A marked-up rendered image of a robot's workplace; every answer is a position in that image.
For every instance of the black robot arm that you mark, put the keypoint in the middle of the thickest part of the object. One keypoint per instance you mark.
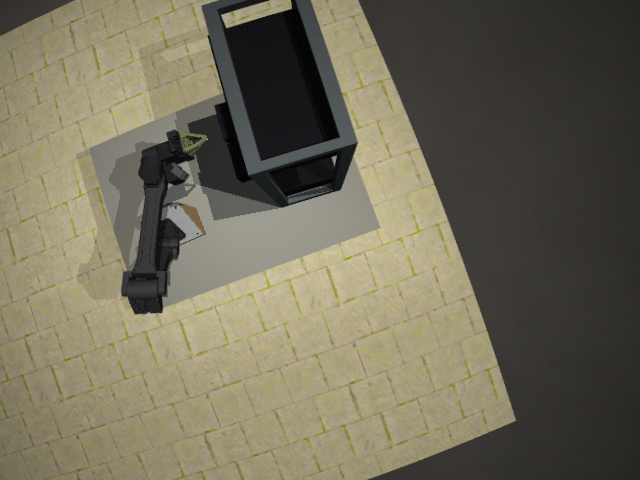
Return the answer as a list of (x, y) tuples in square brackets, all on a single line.
[(146, 295)]

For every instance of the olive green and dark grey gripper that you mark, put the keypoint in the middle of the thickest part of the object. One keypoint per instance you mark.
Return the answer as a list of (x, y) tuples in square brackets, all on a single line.
[(182, 140)]

